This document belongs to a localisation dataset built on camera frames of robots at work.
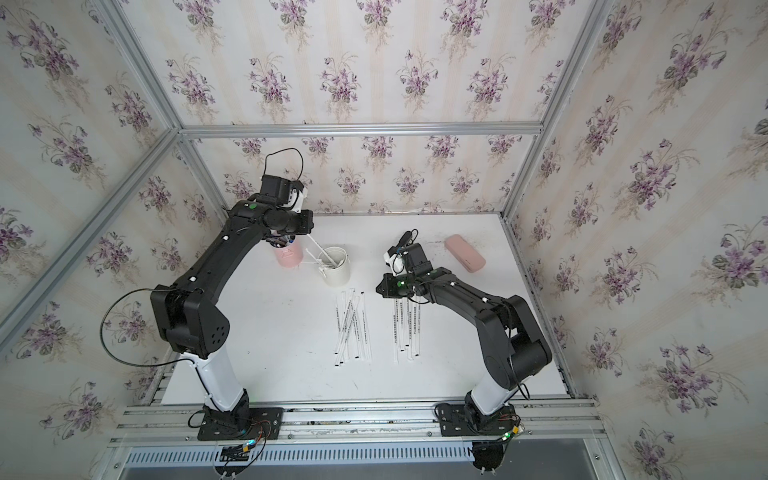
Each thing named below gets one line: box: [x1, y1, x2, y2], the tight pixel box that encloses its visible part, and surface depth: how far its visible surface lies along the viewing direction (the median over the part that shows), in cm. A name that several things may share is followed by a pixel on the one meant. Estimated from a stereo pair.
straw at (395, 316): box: [393, 300, 399, 363], surface depth 90 cm
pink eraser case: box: [444, 234, 486, 273], surface depth 110 cm
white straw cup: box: [317, 246, 351, 287], surface depth 97 cm
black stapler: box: [397, 228, 419, 248], surface depth 109 cm
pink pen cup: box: [273, 235, 304, 268], surface depth 103 cm
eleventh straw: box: [360, 290, 373, 362], surface depth 92 cm
